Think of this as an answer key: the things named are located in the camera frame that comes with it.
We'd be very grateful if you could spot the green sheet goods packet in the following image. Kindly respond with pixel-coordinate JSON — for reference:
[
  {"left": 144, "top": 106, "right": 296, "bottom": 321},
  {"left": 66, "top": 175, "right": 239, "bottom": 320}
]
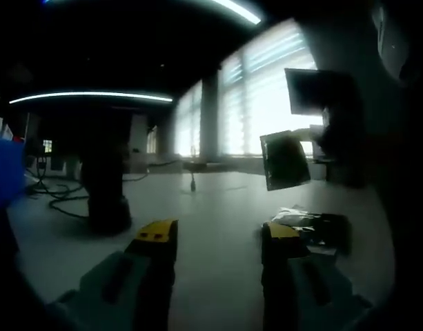
[{"left": 268, "top": 205, "right": 353, "bottom": 258}]

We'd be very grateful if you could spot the black wall monitor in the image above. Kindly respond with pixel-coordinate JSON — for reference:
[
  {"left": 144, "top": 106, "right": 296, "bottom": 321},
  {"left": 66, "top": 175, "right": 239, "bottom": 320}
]
[{"left": 284, "top": 68, "right": 357, "bottom": 117}]

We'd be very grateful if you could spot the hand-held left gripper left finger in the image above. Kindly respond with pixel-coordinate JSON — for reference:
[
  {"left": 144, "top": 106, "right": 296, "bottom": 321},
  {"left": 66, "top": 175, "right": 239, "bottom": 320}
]
[{"left": 48, "top": 218, "right": 180, "bottom": 331}]

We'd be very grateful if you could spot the white table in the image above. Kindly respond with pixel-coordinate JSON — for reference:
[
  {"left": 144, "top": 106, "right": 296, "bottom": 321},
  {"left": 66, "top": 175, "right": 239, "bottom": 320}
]
[{"left": 7, "top": 168, "right": 400, "bottom": 331}]

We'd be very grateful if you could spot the white ceiling light strip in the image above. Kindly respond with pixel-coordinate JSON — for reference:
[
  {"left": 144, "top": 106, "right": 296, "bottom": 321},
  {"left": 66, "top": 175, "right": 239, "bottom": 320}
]
[
  {"left": 210, "top": 0, "right": 262, "bottom": 26},
  {"left": 9, "top": 90, "right": 174, "bottom": 105}
]

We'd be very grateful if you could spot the blue plastic box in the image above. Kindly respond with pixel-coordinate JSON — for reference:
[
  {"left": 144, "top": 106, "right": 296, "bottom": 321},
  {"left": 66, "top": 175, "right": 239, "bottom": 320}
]
[{"left": 0, "top": 135, "right": 26, "bottom": 208}]

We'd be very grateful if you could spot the dark grey sheet goods packet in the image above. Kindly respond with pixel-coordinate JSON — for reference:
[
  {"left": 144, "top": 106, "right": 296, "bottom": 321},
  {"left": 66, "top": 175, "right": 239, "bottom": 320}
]
[{"left": 259, "top": 130, "right": 312, "bottom": 192}]

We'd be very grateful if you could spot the black barcode scanner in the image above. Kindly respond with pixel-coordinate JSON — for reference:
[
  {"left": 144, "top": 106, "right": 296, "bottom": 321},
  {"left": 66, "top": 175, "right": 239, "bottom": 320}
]
[{"left": 79, "top": 136, "right": 133, "bottom": 236}]

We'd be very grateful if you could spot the black scanner cable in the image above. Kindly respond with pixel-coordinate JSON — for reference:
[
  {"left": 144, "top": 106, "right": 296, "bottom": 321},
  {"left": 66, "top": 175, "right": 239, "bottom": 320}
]
[{"left": 24, "top": 154, "right": 93, "bottom": 219}]

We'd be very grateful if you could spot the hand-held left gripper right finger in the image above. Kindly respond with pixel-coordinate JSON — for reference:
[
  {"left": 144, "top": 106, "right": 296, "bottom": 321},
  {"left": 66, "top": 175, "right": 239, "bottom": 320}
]
[{"left": 260, "top": 221, "right": 374, "bottom": 331}]

